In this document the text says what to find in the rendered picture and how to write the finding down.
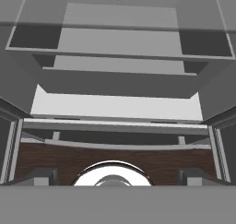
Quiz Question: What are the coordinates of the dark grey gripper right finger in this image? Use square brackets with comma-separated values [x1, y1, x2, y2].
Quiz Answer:
[178, 167, 230, 186]

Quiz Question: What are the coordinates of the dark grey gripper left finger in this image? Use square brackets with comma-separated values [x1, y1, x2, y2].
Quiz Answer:
[12, 167, 59, 186]

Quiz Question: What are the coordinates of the grey fridge door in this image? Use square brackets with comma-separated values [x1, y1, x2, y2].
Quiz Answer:
[0, 98, 25, 185]
[203, 106, 236, 184]

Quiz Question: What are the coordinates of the grey fridge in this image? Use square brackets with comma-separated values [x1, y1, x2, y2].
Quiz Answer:
[0, 0, 236, 185]

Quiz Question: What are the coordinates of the grey fridge shelf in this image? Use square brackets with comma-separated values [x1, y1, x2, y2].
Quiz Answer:
[31, 53, 210, 100]

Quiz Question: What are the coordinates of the clear glass fridge shelf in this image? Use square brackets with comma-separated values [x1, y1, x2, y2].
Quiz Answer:
[5, 0, 236, 62]

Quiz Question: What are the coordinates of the dark wood drawer front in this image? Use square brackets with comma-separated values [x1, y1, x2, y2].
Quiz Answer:
[13, 140, 223, 186]

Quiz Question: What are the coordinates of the white round black-rimmed object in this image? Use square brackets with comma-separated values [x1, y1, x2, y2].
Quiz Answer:
[70, 159, 155, 186]

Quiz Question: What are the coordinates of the grey bar drawer handle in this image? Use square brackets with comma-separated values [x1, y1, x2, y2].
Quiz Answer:
[44, 131, 195, 151]

